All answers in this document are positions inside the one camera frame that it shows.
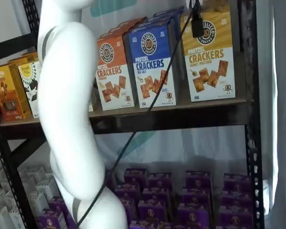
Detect black metal shelving frame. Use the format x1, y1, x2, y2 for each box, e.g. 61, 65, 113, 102
0, 0, 265, 229

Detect blue white pretzel crackers box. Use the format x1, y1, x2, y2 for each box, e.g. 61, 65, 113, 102
128, 23, 177, 109
153, 6, 185, 20
143, 14, 184, 96

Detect Simple Mills Sweet Thins box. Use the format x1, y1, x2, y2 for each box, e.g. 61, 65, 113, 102
17, 61, 43, 119

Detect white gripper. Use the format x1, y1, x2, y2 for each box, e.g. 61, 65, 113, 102
185, 0, 204, 38

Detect white backdrop sheet teal print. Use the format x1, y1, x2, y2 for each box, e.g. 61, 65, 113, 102
10, 0, 248, 177

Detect wooden shelf board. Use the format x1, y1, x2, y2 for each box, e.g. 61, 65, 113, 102
0, 99, 247, 126

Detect yellow white pretzel crackers box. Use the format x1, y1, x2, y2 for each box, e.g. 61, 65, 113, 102
201, 0, 232, 13
180, 6, 236, 103

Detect grey fabric curtain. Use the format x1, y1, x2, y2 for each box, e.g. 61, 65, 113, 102
256, 0, 286, 229

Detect purple Annie's box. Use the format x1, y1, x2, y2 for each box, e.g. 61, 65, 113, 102
49, 197, 69, 212
129, 219, 173, 229
185, 170, 212, 189
104, 170, 115, 189
220, 190, 253, 208
218, 206, 254, 229
35, 208, 73, 229
223, 174, 251, 192
123, 168, 148, 189
142, 187, 172, 206
114, 183, 142, 203
123, 198, 139, 224
181, 188, 212, 208
147, 173, 173, 191
177, 204, 211, 229
137, 199, 169, 222

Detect black cable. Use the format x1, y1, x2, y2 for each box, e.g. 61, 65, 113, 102
75, 0, 202, 229

